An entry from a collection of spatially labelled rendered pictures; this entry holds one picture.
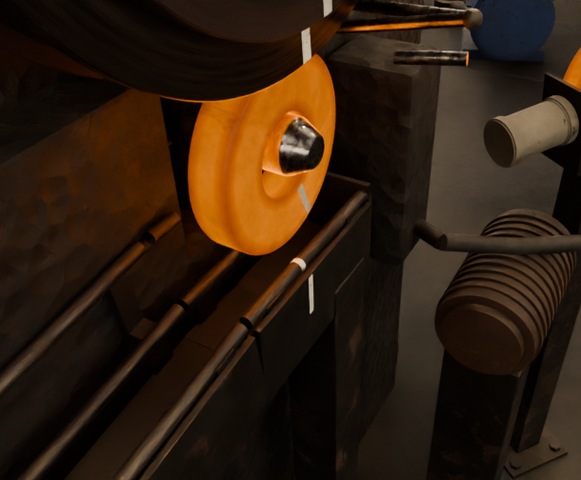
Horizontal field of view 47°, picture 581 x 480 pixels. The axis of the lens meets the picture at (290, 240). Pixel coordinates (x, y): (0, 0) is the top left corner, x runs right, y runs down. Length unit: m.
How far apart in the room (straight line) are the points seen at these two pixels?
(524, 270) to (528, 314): 0.06
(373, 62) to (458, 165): 1.40
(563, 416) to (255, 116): 1.07
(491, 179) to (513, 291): 1.20
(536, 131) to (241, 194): 0.45
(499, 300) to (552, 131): 0.20
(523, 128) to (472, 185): 1.17
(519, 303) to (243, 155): 0.46
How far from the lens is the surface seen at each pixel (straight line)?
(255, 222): 0.48
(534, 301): 0.83
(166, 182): 0.53
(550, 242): 0.85
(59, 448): 0.49
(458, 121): 2.29
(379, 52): 0.69
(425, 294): 1.59
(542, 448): 1.34
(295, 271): 0.54
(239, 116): 0.43
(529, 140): 0.81
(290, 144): 0.47
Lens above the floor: 1.07
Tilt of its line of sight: 38 degrees down
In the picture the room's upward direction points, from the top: 3 degrees counter-clockwise
